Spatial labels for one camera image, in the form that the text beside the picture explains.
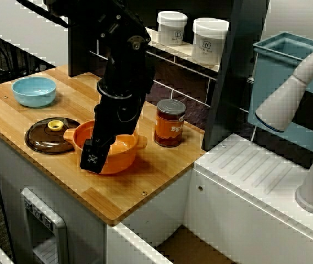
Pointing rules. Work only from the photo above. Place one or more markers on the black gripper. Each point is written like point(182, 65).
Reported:
point(115, 115)

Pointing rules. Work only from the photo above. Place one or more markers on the light blue bowl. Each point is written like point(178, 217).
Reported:
point(33, 96)

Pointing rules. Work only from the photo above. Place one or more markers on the orange beans can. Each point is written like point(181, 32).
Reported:
point(170, 126)

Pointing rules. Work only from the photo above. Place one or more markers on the white plastic lidded jar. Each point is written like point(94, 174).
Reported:
point(172, 30)
point(209, 41)

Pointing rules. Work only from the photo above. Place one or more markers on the teal plastic bin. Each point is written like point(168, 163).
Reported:
point(271, 71)

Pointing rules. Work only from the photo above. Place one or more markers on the white sink unit with drainboard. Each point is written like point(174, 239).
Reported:
point(241, 170)

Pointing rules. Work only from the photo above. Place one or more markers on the dark tiled backsplash with ledge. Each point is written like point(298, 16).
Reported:
point(178, 82)

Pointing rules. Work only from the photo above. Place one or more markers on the grey toy faucet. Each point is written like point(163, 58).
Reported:
point(280, 107)

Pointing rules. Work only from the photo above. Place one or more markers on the white toy kitchen cabinet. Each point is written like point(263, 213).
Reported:
point(7, 170)

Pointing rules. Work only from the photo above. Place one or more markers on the grey dispenser panel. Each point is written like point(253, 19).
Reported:
point(61, 236)

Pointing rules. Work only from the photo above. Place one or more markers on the brown glass lid yellow knob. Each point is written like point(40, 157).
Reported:
point(40, 137)

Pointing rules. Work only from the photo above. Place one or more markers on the dark grey upright panel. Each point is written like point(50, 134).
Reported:
point(236, 68)

